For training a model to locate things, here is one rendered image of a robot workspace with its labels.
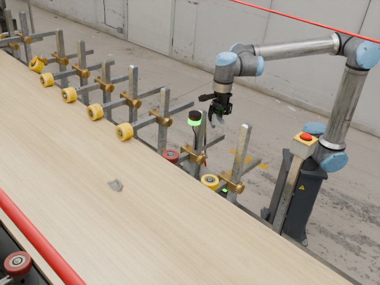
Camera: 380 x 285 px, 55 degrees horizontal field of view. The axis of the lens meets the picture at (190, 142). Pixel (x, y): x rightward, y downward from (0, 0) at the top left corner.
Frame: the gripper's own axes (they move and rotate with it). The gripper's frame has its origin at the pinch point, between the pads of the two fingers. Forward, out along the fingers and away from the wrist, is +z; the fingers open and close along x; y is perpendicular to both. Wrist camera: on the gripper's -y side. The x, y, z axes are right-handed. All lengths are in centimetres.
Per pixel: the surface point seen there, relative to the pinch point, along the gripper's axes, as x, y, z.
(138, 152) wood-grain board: -33.3, -16.7, 11.0
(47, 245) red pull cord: -120, 78, -74
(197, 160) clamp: -10.4, 1.2, 15.9
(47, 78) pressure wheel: -32, -102, 5
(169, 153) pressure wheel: -23.1, -6.0, 10.0
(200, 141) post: -8.1, 0.0, 6.0
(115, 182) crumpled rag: -56, -4, 9
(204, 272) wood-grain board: -60, 49, 11
